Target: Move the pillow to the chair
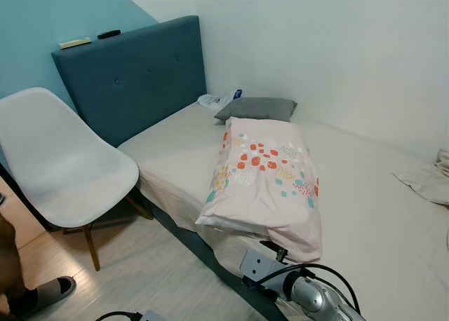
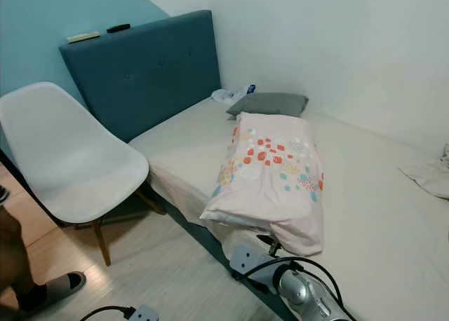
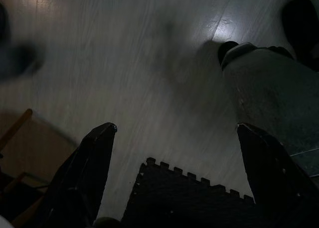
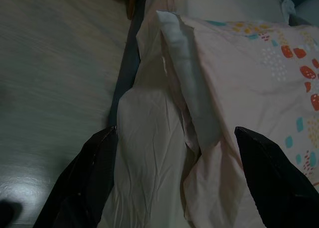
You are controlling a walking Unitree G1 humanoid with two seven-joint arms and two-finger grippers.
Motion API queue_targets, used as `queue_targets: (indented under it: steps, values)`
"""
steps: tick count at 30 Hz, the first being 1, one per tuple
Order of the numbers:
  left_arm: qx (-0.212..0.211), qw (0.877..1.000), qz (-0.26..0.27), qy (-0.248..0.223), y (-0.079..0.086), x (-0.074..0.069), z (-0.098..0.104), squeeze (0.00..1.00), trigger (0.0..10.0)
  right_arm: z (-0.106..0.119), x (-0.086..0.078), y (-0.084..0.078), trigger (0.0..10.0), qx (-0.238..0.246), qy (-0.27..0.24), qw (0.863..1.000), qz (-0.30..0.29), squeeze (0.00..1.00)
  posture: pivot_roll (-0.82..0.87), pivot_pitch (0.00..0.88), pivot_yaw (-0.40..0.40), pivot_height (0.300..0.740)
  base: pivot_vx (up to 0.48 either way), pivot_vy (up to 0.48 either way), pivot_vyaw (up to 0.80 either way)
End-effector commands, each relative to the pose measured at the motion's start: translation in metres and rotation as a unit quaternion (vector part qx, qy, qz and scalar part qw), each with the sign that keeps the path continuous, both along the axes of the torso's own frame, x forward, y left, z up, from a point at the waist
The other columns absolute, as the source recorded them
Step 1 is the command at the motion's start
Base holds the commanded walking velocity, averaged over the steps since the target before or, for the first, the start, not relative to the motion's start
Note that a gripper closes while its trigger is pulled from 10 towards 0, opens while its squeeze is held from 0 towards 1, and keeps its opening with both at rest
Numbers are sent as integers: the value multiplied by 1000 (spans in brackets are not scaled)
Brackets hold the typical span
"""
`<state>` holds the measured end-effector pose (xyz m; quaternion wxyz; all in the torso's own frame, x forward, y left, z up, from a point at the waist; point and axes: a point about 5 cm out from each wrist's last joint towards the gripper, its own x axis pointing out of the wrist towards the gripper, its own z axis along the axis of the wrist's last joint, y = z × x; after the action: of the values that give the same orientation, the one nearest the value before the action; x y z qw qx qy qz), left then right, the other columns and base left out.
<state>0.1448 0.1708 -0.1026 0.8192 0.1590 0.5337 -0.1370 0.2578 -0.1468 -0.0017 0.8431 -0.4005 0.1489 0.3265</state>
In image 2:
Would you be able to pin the grey slipper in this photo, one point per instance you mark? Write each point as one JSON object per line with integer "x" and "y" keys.
{"x": 63, "y": 284}

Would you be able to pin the bed with beige sheet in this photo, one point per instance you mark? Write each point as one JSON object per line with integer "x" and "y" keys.
{"x": 379, "y": 230}

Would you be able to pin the grey pillow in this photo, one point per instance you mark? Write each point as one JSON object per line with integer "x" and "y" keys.
{"x": 270, "y": 104}

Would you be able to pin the white plastic chair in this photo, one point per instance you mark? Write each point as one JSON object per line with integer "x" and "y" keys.
{"x": 70, "y": 160}

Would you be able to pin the pink floral pillow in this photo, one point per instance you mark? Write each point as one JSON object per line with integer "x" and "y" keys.
{"x": 273, "y": 181}

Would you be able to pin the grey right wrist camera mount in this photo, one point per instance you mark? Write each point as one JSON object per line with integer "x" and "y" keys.
{"x": 249, "y": 259}

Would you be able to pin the beige crumpled cloth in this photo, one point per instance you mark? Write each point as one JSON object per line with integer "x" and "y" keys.
{"x": 428, "y": 175}

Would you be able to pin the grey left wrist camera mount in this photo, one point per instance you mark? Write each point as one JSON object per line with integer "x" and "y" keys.
{"x": 146, "y": 313}

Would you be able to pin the clear plastic bag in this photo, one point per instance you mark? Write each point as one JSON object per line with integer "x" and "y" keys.
{"x": 226, "y": 95}

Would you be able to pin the teal upholstered headboard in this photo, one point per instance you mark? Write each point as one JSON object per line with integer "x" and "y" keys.
{"x": 140, "y": 69}

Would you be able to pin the beige flat remote control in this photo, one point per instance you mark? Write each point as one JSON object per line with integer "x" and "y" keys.
{"x": 83, "y": 37}

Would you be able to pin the person in dark shorts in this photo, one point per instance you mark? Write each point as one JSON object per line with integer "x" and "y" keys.
{"x": 10, "y": 254}

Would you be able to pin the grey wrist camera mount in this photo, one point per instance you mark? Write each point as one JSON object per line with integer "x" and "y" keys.
{"x": 146, "y": 313}
{"x": 249, "y": 259}

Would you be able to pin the black remote control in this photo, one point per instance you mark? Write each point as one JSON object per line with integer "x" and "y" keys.
{"x": 118, "y": 28}

